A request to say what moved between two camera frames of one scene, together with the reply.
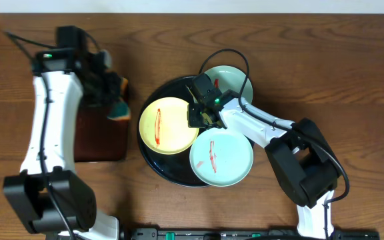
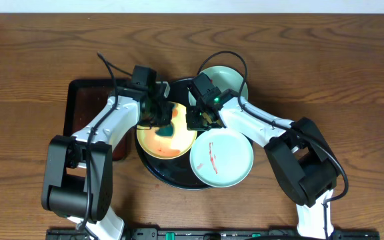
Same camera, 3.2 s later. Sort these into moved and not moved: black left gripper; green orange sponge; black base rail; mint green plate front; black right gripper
Moved: green orange sponge; black left gripper
Not moved: mint green plate front; black base rail; black right gripper
